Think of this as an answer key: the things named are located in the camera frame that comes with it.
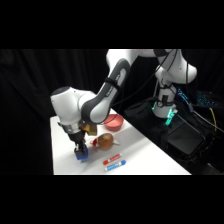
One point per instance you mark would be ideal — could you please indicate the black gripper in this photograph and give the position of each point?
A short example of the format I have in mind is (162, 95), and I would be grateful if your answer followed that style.
(76, 137)

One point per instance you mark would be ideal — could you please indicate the blue cube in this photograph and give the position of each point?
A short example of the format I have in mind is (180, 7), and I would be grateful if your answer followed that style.
(82, 156)

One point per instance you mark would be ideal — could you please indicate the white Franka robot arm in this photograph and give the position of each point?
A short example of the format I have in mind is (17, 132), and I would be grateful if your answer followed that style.
(100, 103)

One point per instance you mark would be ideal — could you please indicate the pink bowl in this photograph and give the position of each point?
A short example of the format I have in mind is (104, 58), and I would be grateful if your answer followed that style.
(115, 122)

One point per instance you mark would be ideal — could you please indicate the bread in plastic bag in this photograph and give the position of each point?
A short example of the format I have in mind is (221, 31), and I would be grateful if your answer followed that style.
(106, 140)

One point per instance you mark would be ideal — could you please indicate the red marker pen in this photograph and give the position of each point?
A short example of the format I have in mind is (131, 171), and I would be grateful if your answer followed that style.
(112, 159)

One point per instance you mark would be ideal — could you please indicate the blue marker pen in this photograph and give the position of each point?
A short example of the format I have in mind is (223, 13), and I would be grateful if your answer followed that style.
(115, 165)

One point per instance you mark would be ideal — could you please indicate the black curtain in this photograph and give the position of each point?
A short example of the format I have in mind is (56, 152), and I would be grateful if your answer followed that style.
(26, 100)

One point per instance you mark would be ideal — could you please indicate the black robot stand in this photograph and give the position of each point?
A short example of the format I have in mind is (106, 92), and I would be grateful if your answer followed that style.
(181, 138)

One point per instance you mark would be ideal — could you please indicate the teal lit electronics box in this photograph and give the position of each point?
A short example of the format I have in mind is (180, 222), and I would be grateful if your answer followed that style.
(206, 99)

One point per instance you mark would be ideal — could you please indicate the wrist camera with brown mount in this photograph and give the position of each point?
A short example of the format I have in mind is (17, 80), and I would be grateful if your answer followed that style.
(89, 129)

